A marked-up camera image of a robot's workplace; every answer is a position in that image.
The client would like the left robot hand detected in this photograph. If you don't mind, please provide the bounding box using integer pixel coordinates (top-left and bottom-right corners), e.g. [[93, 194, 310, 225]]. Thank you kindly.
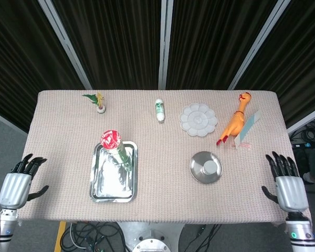
[[0, 153, 49, 210]]

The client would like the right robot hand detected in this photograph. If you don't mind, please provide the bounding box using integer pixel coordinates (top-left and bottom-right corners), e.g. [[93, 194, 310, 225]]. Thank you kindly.
[[261, 151, 309, 213]]

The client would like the small white round lid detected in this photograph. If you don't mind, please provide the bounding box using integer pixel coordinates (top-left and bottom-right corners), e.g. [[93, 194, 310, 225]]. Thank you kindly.
[[202, 160, 218, 175]]

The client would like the red-capped green bottle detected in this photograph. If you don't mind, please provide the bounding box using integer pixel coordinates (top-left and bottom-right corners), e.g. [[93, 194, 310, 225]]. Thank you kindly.
[[99, 129, 135, 173]]

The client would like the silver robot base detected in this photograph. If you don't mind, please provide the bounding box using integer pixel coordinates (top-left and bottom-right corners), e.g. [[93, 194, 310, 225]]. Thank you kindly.
[[118, 222, 186, 252]]

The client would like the black power box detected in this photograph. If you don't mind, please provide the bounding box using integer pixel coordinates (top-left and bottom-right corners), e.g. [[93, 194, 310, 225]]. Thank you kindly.
[[290, 141, 313, 158]]

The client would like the white blue folded card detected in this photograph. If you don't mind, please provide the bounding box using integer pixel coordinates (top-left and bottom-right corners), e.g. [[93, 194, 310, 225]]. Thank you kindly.
[[233, 109, 262, 150]]

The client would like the orange rubber chicken toy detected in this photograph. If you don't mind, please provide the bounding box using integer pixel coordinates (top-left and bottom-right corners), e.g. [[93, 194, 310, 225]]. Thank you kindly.
[[216, 91, 253, 146]]

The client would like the round steel plate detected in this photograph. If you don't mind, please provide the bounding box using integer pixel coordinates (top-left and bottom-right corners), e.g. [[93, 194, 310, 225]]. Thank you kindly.
[[189, 151, 223, 184]]

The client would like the rectangular steel tray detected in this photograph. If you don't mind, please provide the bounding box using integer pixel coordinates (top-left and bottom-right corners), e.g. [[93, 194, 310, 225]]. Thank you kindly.
[[89, 141, 139, 203]]

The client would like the white flower paint palette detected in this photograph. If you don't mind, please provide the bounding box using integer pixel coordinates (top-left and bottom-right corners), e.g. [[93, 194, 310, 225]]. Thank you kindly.
[[179, 103, 218, 137]]

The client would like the beige waffle tablecloth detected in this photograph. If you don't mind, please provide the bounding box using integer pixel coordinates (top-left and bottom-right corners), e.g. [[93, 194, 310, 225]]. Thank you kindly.
[[17, 90, 313, 234]]

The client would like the small potted plant figurine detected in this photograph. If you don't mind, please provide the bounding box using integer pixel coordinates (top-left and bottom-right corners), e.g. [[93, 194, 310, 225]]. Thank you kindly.
[[82, 92, 107, 114]]

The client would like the dark pleated curtain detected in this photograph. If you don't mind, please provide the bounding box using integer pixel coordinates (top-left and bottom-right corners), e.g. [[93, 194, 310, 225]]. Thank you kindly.
[[165, 0, 283, 90], [51, 0, 165, 90], [236, 0, 315, 129], [0, 0, 86, 133]]

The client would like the white green plastic bottle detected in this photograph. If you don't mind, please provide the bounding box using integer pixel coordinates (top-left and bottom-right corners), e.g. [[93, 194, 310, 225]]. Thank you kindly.
[[154, 98, 165, 123]]

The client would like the floor cable tangle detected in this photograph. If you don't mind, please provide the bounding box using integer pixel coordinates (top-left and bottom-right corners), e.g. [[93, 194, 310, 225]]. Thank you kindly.
[[60, 222, 128, 252]]

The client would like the white partition post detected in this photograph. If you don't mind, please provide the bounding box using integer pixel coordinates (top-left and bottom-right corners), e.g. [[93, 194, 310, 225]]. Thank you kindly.
[[157, 0, 174, 90], [227, 0, 295, 90], [38, 0, 93, 90]]

